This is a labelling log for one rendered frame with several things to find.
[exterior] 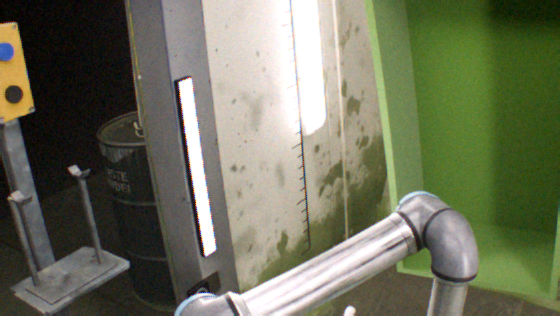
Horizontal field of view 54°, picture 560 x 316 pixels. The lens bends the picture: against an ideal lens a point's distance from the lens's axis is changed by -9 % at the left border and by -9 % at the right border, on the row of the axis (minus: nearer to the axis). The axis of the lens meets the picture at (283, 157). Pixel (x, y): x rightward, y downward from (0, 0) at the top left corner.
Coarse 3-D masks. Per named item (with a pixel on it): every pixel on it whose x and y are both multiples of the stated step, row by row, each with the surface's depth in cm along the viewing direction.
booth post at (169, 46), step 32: (160, 0) 170; (192, 0) 181; (160, 32) 175; (192, 32) 184; (160, 64) 180; (192, 64) 186; (160, 96) 185; (160, 128) 190; (160, 160) 196; (160, 192) 202; (224, 192) 209; (160, 224) 209; (192, 224) 198; (224, 224) 212; (192, 256) 205; (224, 256) 214; (224, 288) 217
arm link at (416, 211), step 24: (408, 216) 139; (432, 216) 136; (360, 240) 138; (384, 240) 137; (408, 240) 137; (312, 264) 136; (336, 264) 135; (360, 264) 135; (384, 264) 137; (264, 288) 134; (288, 288) 132; (312, 288) 132; (336, 288) 134; (192, 312) 131; (216, 312) 129; (240, 312) 128; (264, 312) 130; (288, 312) 131
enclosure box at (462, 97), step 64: (384, 0) 176; (448, 0) 186; (512, 0) 175; (384, 64) 181; (448, 64) 199; (512, 64) 187; (384, 128) 184; (448, 128) 213; (512, 128) 200; (448, 192) 229; (512, 192) 214; (512, 256) 209
